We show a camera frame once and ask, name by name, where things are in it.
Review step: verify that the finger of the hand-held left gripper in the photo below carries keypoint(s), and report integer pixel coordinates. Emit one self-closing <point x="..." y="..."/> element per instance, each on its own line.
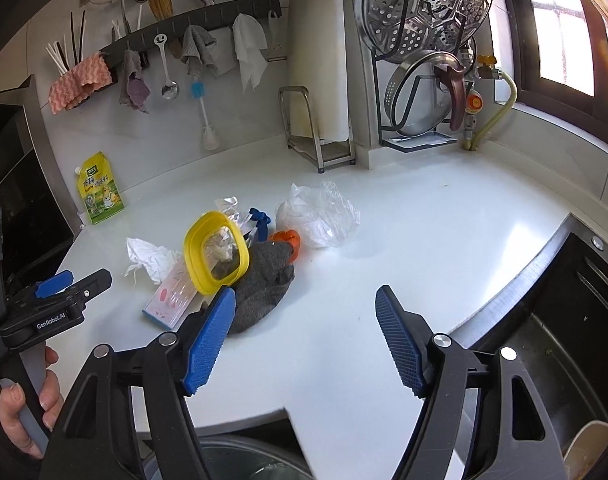
<point x="91" y="285"/>
<point x="53" y="282"/>

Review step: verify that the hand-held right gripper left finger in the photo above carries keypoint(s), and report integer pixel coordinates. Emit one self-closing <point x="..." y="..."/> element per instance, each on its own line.
<point x="208" y="345"/>

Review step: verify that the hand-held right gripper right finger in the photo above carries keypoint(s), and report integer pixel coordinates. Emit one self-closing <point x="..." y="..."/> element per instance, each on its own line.
<point x="399" y="345"/>

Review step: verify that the pink white box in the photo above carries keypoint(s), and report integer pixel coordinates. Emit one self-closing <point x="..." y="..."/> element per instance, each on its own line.
<point x="168" y="300"/>

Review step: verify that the white tissue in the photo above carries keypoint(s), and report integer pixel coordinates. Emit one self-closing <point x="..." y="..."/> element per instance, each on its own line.
<point x="146" y="255"/>

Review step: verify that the dark grey cloth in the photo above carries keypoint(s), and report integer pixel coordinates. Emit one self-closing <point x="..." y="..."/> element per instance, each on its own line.
<point x="264" y="285"/>

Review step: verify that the yellow rimmed clear lid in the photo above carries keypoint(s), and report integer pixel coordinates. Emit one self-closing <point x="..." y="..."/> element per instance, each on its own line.
<point x="193" y="240"/>

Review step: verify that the clear plastic wrapper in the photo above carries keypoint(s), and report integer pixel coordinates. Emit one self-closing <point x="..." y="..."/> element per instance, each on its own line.
<point x="228" y="206"/>

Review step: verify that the clear plastic bottle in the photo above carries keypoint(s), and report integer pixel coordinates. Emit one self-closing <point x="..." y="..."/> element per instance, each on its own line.
<point x="309" y="220"/>

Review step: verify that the person's left hand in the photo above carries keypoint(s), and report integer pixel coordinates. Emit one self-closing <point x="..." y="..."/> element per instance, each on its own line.
<point x="8" y="410"/>

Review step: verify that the yellow green spout pouch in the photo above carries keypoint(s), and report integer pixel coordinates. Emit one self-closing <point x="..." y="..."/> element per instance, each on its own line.
<point x="101" y="195"/>

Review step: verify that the black kitchen appliance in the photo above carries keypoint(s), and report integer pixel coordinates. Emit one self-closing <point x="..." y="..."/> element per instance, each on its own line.
<point x="18" y="185"/>

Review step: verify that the orange crumpled wrapper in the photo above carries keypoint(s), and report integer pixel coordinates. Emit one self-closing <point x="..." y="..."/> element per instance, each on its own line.
<point x="286" y="237"/>

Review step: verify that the steel kitchen sink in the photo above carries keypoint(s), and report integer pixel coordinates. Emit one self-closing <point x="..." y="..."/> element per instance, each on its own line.
<point x="534" y="320"/>

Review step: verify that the blue plastic clip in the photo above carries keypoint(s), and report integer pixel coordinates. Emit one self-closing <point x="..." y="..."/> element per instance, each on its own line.
<point x="258" y="216"/>

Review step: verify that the purple grey hanging cloth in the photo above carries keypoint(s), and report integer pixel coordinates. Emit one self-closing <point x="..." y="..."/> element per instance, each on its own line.
<point x="133" y="90"/>

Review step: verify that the pink wavy cloth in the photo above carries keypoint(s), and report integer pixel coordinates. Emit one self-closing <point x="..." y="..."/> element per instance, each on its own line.
<point x="78" y="82"/>

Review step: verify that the black pot lid rack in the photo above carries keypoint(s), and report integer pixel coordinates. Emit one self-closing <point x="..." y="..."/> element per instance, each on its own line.
<point x="414" y="144"/>

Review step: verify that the beige bowl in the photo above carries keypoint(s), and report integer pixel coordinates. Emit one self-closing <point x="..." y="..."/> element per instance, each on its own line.
<point x="589" y="440"/>

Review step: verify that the blue white bottle brush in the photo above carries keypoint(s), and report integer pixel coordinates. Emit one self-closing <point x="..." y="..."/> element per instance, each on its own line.
<point x="199" y="92"/>

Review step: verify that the metal cutting board rack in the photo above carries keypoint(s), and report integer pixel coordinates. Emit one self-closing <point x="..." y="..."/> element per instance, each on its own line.
<point x="304" y="145"/>

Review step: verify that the dark chopstick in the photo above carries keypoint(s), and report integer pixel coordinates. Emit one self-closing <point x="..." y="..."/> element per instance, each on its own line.
<point x="82" y="35"/>
<point x="75" y="40"/>

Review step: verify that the brass gas valve with pipe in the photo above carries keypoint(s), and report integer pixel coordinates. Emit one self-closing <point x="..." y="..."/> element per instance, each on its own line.
<point x="474" y="104"/>

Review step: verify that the grey hanging dishcloth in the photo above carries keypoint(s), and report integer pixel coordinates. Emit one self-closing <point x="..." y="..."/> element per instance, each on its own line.
<point x="196" y="42"/>

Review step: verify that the white hanging cloth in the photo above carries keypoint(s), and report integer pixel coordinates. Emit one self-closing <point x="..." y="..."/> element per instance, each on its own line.
<point x="249" y="45"/>

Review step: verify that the wooden spatula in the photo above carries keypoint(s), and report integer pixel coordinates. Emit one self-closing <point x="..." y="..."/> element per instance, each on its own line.
<point x="159" y="5"/>

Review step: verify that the white cutting board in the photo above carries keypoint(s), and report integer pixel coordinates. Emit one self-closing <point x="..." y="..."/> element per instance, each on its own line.
<point x="319" y="50"/>

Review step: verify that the white hanging utensil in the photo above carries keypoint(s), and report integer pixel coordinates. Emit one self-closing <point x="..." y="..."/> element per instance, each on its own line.
<point x="275" y="35"/>

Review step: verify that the perforated steel steamer tray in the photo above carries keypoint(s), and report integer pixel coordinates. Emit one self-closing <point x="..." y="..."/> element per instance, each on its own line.
<point x="424" y="5"/>

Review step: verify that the dark grey wall hook rail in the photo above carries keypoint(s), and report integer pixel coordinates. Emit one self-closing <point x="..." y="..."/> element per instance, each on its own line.
<point x="208" y="22"/>

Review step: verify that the dark brown window frame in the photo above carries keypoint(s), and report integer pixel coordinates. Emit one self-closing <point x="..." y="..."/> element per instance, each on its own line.
<point x="514" y="35"/>

